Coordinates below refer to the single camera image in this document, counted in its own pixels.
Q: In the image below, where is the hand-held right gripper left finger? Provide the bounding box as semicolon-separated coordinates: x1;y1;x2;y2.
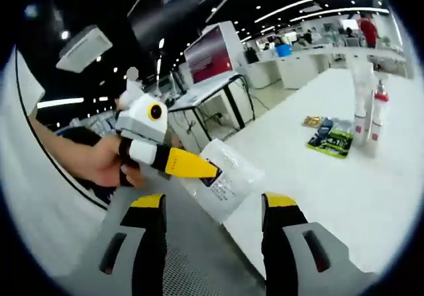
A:
98;192;169;296

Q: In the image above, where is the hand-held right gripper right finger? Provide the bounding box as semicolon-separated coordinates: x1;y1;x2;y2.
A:
260;192;351;296

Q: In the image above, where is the green skincare mask packet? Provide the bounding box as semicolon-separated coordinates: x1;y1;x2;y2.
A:
306;117;354;160

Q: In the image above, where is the gold skincare sachet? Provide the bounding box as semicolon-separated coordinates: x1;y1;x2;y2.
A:
301;115;324;128

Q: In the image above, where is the red collar pump skincare bottle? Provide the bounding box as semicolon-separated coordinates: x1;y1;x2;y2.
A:
372;79;391;128

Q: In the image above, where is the white skincare tube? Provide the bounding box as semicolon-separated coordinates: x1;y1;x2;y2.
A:
350;60;377;118

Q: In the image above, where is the blue storage bin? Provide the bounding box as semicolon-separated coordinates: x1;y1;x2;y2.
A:
276;43;293;58

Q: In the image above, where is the person's left hand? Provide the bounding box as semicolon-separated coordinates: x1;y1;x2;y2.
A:
64;135;146;189

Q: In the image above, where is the grey mesh office chair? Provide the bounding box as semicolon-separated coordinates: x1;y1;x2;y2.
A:
99;163;268;296

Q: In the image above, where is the white ceiling air conditioner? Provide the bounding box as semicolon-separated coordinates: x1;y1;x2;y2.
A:
55;25;114;71

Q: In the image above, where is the white laptop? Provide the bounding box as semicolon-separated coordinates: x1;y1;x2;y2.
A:
183;23;241;95

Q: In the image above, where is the person's white shirt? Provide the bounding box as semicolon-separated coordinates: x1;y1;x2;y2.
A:
0;44;117;277

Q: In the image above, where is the white office counter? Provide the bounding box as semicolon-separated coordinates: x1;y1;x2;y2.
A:
246;42;410;90

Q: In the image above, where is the black frame standing desk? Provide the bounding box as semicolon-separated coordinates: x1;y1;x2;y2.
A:
167;74;256;142

